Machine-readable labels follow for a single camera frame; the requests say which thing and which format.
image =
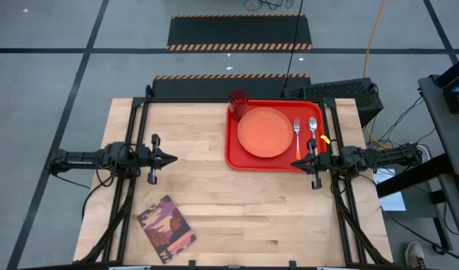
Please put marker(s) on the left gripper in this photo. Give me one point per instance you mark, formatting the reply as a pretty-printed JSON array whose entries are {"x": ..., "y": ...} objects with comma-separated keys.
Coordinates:
[{"x": 149, "y": 157}]

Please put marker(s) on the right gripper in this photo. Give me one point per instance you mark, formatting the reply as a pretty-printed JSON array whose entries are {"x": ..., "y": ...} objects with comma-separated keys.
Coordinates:
[{"x": 327, "y": 161}]

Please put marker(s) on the orange plastic plate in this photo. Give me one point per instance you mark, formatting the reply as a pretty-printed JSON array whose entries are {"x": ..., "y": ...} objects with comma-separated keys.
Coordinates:
[{"x": 265, "y": 132}]

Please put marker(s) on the red faceted plastic cup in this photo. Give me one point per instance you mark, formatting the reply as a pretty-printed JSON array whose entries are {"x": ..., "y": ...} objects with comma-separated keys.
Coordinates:
[{"x": 237, "y": 103}]

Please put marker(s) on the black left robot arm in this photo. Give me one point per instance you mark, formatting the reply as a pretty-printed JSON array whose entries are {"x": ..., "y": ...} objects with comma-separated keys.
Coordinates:
[{"x": 79, "y": 157}]

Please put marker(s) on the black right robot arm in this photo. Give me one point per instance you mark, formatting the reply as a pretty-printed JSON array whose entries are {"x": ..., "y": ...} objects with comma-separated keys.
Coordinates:
[{"x": 387, "y": 156}]

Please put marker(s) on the red plastic tray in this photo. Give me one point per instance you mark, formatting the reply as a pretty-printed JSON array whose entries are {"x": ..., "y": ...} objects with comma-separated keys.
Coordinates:
[{"x": 237, "y": 150}]

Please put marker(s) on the yellow tag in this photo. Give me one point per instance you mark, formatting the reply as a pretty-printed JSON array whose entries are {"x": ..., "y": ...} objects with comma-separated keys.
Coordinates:
[{"x": 325, "y": 139}]

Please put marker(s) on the landscape print notebook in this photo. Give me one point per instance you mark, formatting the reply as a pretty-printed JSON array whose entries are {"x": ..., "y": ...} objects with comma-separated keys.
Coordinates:
[{"x": 165, "y": 228}]

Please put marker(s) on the black perforated computer case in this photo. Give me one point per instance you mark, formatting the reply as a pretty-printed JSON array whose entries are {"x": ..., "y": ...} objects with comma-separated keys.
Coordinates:
[{"x": 338, "y": 92}]

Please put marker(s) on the black hazard-striped floor mat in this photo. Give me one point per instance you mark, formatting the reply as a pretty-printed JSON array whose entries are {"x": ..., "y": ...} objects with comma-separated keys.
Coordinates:
[
  {"x": 199, "y": 88},
  {"x": 237, "y": 30}
]

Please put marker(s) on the white paper sheet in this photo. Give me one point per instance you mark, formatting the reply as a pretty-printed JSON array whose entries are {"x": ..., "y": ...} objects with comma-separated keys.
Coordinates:
[{"x": 396, "y": 202}]

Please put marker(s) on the person's shoe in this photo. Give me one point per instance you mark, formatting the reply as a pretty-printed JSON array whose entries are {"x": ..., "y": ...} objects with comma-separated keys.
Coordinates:
[{"x": 415, "y": 255}]

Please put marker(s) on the grey side table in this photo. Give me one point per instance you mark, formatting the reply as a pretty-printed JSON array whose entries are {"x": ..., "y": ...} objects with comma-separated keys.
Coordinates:
[{"x": 447, "y": 131}]

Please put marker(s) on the open laptop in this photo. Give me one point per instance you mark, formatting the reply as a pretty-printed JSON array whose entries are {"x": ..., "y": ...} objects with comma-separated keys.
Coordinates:
[{"x": 454, "y": 101}]

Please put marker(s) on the black aluminium table frame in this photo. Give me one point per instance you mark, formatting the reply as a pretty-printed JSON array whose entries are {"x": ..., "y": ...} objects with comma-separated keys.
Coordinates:
[{"x": 333, "y": 116}]

